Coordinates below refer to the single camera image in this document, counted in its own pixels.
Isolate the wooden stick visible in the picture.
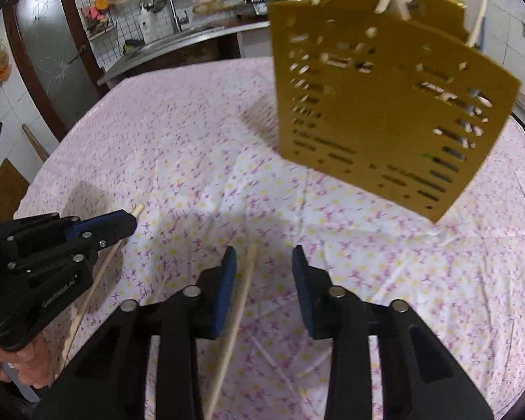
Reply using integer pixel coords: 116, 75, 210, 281
22, 123, 51, 163

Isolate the yellow perforated utensil holder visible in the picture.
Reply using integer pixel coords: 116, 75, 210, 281
268, 0, 522, 224

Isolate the gas stove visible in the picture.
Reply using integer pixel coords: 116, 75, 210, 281
244, 0, 300, 15

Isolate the steel sink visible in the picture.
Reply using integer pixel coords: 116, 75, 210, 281
97, 25, 229, 87

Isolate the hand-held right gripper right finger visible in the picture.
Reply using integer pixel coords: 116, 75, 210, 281
292, 247, 495, 420

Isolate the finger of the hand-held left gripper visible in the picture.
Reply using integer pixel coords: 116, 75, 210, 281
0, 212, 82, 246
9, 209, 138, 273

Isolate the white soap bottle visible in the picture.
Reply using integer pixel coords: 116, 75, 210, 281
140, 8, 154, 41

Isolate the person's left hand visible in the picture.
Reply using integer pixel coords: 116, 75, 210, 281
0, 331, 50, 391

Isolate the wire wall basket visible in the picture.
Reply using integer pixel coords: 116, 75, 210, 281
80, 0, 117, 39

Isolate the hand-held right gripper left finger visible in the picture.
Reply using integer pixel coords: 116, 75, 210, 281
33, 246, 238, 420

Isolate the steel faucet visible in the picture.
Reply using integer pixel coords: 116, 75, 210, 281
142, 0, 190, 34

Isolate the frosted glass door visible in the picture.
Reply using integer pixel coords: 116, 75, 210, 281
3, 0, 111, 141

